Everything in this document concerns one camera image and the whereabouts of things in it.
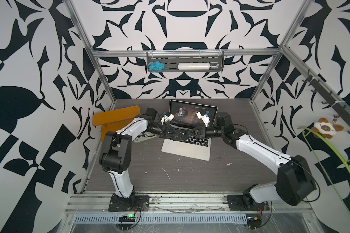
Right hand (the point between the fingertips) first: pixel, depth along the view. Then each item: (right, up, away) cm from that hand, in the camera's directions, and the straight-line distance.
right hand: (186, 132), depth 76 cm
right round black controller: (+32, -43, -5) cm, 54 cm away
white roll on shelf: (+6, +38, +13) cm, 41 cm away
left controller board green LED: (-29, -42, -3) cm, 51 cm away
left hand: (-6, -2, +5) cm, 8 cm away
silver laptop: (+1, +9, +20) cm, 22 cm away
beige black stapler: (-21, -2, -1) cm, 21 cm away
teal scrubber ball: (-17, +39, +15) cm, 45 cm away
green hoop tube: (+56, -1, -15) cm, 58 cm away
